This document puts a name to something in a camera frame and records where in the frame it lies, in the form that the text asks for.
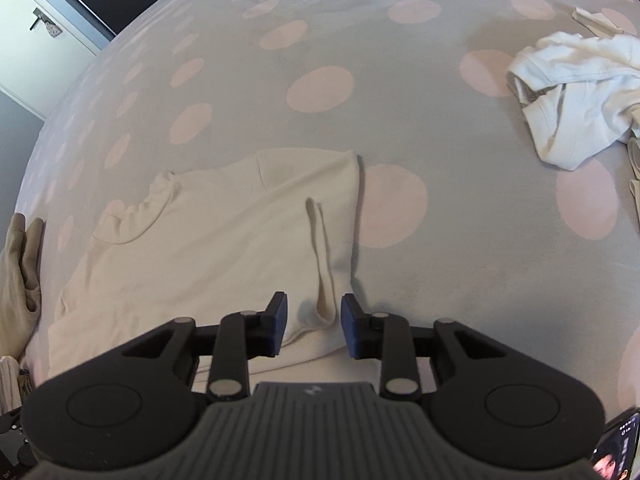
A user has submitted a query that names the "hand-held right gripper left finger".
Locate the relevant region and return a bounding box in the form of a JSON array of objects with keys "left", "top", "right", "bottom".
[{"left": 120, "top": 291, "right": 289, "bottom": 402}]

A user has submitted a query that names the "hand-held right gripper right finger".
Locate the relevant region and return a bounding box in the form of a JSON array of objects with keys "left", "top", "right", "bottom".
[{"left": 340, "top": 294, "right": 506, "bottom": 401}]

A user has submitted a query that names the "cream long-sleeved sweater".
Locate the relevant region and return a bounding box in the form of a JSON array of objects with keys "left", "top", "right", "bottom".
[{"left": 47, "top": 147, "right": 362, "bottom": 393}]

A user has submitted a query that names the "white fleece garment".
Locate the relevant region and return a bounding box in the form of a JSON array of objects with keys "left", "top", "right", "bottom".
[{"left": 571, "top": 6, "right": 638, "bottom": 38}]

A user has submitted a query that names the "beige cloth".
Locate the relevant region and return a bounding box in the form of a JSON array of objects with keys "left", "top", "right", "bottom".
[{"left": 0, "top": 212, "right": 46, "bottom": 361}]

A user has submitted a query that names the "grey pink-dotted bed sheet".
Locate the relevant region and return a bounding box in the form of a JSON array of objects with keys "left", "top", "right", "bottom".
[{"left": 15, "top": 0, "right": 640, "bottom": 411}]

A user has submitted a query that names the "smartphone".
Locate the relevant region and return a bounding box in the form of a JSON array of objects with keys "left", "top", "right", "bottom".
[{"left": 590, "top": 412, "right": 640, "bottom": 480}]

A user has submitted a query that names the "crumpled white garment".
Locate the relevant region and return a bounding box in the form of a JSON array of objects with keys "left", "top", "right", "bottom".
[{"left": 506, "top": 31, "right": 640, "bottom": 172}]

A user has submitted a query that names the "small cream cloth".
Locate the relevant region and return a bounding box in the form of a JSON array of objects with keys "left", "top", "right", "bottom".
[{"left": 627, "top": 136, "right": 640, "bottom": 196}]

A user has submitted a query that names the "white door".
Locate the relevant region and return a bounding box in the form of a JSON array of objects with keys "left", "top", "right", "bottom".
[{"left": 0, "top": 0, "right": 116, "bottom": 121}]

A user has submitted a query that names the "door handle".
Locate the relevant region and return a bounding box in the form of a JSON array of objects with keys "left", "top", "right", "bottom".
[{"left": 30, "top": 7, "right": 63, "bottom": 38}]

